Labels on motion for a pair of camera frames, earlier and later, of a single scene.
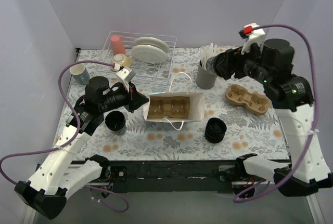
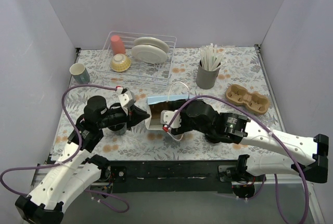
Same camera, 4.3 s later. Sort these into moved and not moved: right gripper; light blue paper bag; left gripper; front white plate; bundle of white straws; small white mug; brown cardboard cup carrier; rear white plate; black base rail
Moved: left gripper; light blue paper bag; right gripper
Not moved: small white mug; black base rail; bundle of white straws; rear white plate; brown cardboard cup carrier; front white plate
